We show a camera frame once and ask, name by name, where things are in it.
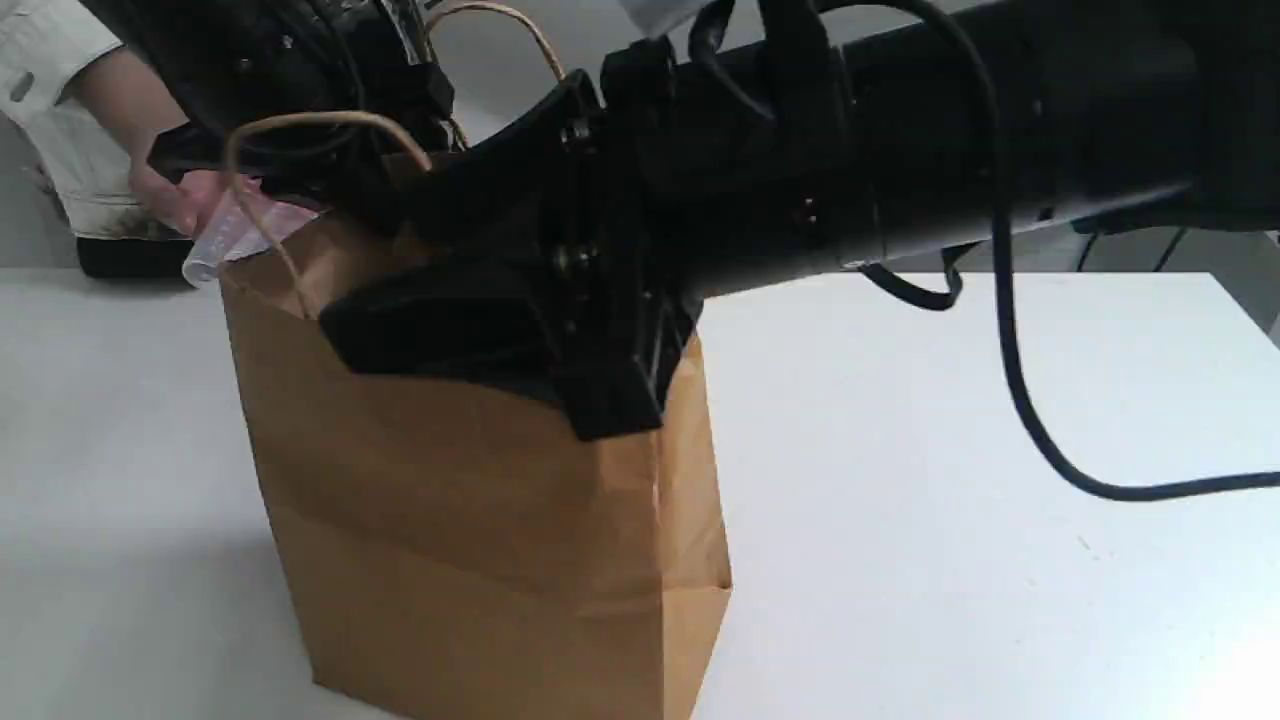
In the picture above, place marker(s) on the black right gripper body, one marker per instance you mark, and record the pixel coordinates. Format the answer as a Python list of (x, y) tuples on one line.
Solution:
[(574, 250)]

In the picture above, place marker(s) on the clear tube orange cap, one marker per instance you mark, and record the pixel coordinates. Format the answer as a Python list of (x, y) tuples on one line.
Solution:
[(229, 234)]

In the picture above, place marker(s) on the brown paper bag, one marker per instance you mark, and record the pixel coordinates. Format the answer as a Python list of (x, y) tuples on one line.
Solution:
[(455, 551)]

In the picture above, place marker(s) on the person's right forearm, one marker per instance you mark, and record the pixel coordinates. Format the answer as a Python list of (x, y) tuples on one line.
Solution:
[(128, 99)]

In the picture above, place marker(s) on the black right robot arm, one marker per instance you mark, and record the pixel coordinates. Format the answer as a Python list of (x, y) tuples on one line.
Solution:
[(1117, 114)]

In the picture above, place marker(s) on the person's right hand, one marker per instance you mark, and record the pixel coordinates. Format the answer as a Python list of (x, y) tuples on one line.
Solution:
[(186, 205)]

